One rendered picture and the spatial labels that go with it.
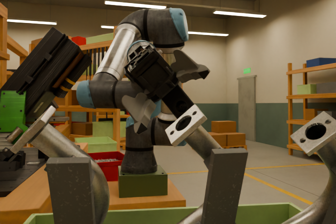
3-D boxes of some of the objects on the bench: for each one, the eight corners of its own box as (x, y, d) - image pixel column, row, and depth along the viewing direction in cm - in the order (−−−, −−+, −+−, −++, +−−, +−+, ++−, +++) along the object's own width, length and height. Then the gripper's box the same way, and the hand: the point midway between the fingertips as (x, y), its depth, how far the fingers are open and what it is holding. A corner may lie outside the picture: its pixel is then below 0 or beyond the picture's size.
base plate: (65, 149, 210) (65, 146, 210) (11, 196, 102) (11, 190, 102) (2, 150, 203) (2, 147, 203) (-128, 203, 95) (-128, 197, 95)
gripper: (99, 80, 62) (97, 117, 44) (168, 17, 61) (195, 29, 43) (126, 107, 66) (136, 151, 47) (192, 48, 64) (228, 71, 46)
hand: (176, 106), depth 46 cm, fingers open, 14 cm apart
